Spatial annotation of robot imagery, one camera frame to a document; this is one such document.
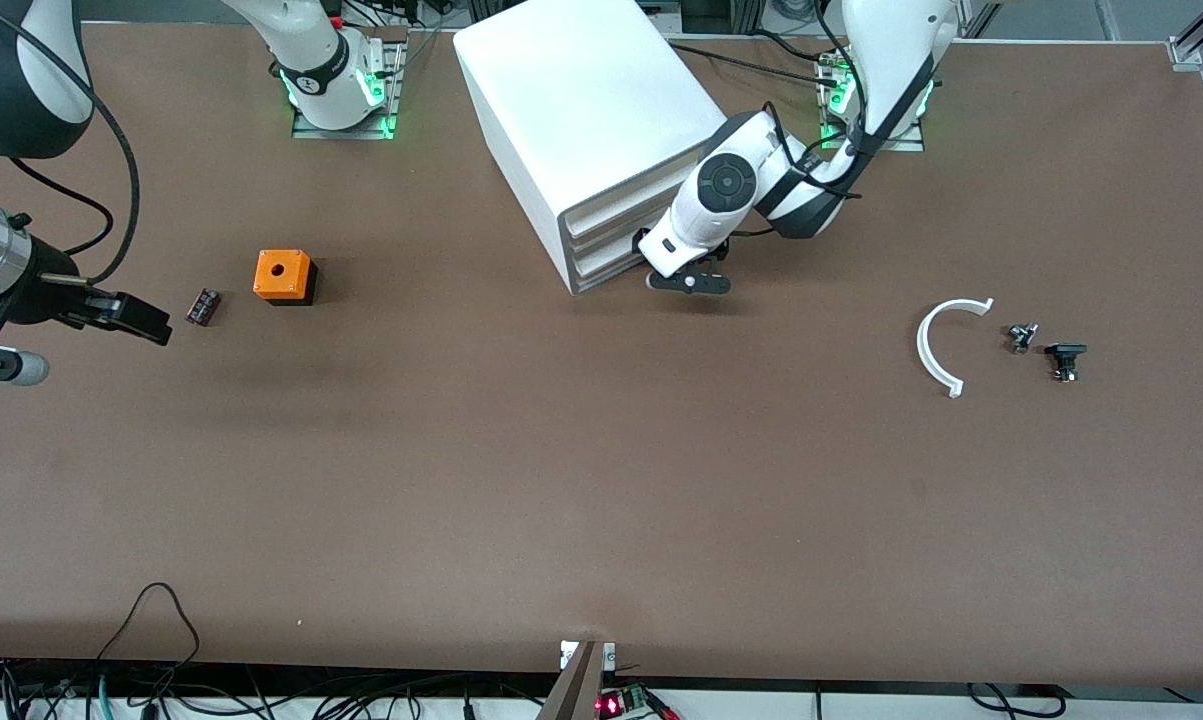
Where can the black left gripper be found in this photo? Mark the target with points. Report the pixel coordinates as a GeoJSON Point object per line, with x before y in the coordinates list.
{"type": "Point", "coordinates": [637, 241]}

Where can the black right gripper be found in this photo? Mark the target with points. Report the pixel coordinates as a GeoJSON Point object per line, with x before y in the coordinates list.
{"type": "Point", "coordinates": [43, 297]}

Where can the white drawer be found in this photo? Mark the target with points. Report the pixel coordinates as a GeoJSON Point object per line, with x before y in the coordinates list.
{"type": "Point", "coordinates": [611, 220]}
{"type": "Point", "coordinates": [606, 265]}

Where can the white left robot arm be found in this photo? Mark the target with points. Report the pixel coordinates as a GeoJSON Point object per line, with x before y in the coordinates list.
{"type": "Point", "coordinates": [726, 185]}

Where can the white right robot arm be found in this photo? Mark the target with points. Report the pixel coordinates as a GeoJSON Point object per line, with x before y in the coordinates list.
{"type": "Point", "coordinates": [321, 70]}

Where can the orange button box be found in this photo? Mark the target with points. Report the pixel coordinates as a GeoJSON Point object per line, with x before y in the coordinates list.
{"type": "Point", "coordinates": [281, 275]}

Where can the white drawer cabinet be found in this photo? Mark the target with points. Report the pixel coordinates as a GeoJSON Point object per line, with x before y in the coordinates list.
{"type": "Point", "coordinates": [581, 90]}

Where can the small black contact block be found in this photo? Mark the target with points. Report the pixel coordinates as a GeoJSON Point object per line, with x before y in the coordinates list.
{"type": "Point", "coordinates": [203, 306]}

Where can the small chrome metal fitting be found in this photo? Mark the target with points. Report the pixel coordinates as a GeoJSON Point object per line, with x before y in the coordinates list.
{"type": "Point", "coordinates": [1021, 336]}

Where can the circuit board with red light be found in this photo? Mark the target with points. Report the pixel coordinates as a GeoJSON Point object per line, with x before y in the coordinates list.
{"type": "Point", "coordinates": [611, 705]}

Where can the grey left arm base plate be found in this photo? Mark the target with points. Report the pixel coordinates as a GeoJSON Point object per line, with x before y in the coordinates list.
{"type": "Point", "coordinates": [911, 143]}

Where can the black push button switch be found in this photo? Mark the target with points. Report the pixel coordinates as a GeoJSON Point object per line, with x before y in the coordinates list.
{"type": "Point", "coordinates": [1066, 350]}

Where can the white mount bracket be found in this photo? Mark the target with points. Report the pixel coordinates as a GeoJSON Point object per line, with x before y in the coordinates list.
{"type": "Point", "coordinates": [567, 655]}

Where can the aluminium camera mount post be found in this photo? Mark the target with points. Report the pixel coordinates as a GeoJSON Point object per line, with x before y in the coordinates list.
{"type": "Point", "coordinates": [579, 690]}

